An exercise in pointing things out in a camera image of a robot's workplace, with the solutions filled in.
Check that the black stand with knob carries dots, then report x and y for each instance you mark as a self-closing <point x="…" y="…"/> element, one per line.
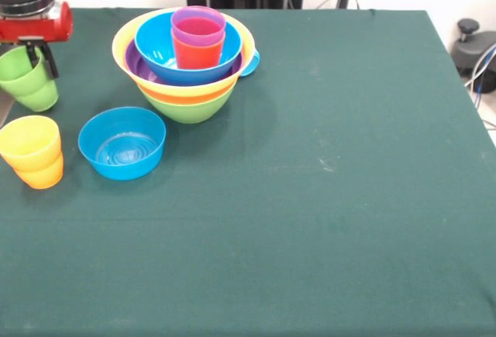
<point x="469" y="27"/>

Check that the green bowl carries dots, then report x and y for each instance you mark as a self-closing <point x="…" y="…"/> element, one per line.
<point x="186" y="110"/>

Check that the yellow bowl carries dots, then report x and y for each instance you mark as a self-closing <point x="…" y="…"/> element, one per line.
<point x="124" y="38"/>

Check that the dark green table cloth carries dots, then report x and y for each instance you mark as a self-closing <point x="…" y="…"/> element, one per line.
<point x="248" y="255"/>

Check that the green cup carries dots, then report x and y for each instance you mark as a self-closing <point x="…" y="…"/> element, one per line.
<point x="19" y="81"/>
<point x="38" y="100"/>

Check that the purple bowl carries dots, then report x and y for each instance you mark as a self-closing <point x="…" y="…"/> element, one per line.
<point x="133" y="66"/>

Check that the black plug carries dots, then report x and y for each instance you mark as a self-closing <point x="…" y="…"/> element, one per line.
<point x="342" y="1"/>

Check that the red-orange cup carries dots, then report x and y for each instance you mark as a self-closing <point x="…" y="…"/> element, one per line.
<point x="197" y="58"/>

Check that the blue cup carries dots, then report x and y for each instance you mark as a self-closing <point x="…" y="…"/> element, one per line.
<point x="251" y="64"/>

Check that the large blue bowl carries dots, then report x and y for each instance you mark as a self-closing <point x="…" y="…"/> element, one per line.
<point x="151" y="46"/>

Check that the orange cup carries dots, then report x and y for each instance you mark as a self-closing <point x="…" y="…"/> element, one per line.
<point x="40" y="180"/>

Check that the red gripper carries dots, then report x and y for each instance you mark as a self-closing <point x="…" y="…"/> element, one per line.
<point x="35" y="29"/>

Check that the yellow cup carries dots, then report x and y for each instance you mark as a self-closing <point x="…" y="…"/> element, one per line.
<point x="29" y="157"/>

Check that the small blue bowl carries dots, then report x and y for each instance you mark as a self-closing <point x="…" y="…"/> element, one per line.
<point x="122" y="168"/>

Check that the purple cup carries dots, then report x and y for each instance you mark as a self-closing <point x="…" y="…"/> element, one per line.
<point x="197" y="38"/>

